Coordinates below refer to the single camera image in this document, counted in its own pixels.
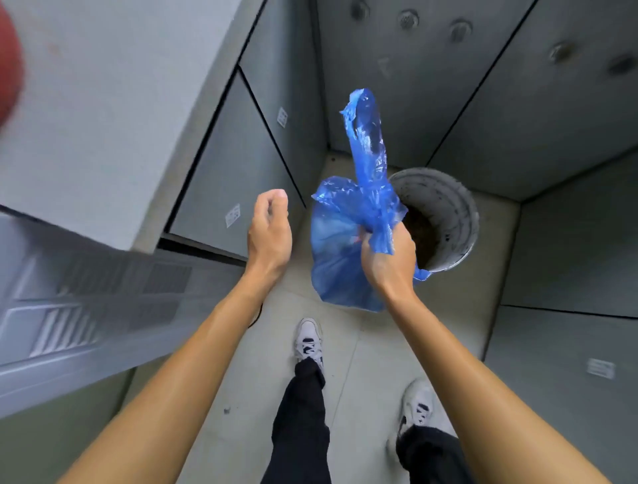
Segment person's right hand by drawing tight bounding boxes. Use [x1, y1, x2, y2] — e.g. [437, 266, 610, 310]
[360, 221, 419, 303]

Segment person's left hand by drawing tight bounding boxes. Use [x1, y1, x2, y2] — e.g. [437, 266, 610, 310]
[247, 188, 294, 283]

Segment blue plastic bag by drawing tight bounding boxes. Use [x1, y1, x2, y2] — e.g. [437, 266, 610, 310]
[310, 88, 432, 314]

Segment paint-stained bucket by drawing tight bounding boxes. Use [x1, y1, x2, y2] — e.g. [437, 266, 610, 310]
[387, 167, 480, 274]

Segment person's right forearm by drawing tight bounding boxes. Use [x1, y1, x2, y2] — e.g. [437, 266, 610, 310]
[386, 291, 611, 484]

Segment person's left forearm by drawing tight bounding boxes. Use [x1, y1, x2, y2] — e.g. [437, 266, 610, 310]
[57, 269, 275, 484]

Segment white left sneaker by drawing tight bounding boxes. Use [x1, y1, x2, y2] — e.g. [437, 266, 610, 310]
[292, 318, 326, 375]

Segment white sneaker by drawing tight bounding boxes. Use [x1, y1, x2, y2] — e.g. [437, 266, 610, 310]
[396, 378, 457, 452]
[292, 318, 326, 375]

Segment white right sneaker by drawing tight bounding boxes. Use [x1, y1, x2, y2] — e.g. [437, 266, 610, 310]
[396, 378, 457, 452]

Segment grey vented cabinet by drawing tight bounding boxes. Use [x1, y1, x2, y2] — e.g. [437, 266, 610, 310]
[311, 0, 638, 203]

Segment grey appliance with grilles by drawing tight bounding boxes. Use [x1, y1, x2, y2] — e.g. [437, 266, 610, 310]
[0, 207, 248, 420]

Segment black trousers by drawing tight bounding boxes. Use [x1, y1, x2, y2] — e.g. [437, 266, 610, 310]
[260, 358, 475, 484]

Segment white box appliance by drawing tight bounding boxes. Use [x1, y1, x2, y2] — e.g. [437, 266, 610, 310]
[0, 0, 268, 253]

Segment row of round metal vents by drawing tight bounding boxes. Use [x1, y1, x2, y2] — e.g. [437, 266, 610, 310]
[348, 0, 638, 78]

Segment red round object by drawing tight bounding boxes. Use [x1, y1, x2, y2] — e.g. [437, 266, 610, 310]
[0, 5, 26, 128]

